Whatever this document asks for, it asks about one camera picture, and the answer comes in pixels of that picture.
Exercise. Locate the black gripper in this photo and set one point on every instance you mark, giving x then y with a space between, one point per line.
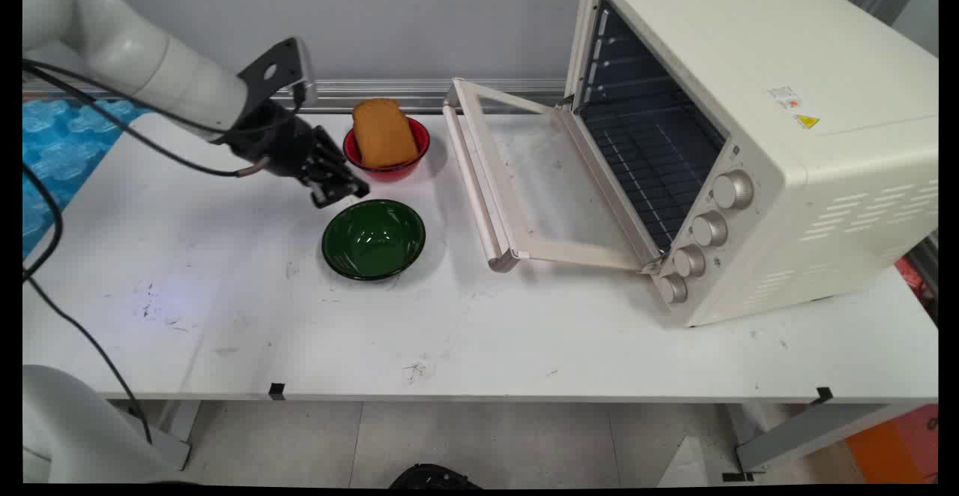
277 140

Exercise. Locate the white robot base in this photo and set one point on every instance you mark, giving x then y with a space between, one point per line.
82 436

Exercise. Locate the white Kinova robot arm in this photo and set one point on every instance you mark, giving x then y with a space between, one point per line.
120 43

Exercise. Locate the red bowl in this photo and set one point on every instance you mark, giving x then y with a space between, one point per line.
389 166

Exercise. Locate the slice of toast bread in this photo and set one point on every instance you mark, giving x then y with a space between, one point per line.
383 133

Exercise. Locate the green bowl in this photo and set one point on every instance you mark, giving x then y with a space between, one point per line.
373 239

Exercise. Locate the glass oven door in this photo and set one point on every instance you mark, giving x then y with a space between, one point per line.
524 181

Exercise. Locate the blue patterned cloth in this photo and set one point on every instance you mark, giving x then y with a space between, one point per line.
56 151

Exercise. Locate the white table leg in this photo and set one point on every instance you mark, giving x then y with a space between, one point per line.
168 436
805 432

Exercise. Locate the black object on floor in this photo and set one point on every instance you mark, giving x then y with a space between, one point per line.
434 477

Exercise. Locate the cream toaster oven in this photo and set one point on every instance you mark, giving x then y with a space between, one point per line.
749 136

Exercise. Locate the orange box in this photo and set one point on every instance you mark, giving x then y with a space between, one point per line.
895 447

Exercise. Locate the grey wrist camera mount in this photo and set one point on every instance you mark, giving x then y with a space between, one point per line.
281 67

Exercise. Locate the aluminium rail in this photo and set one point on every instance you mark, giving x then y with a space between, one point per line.
419 93

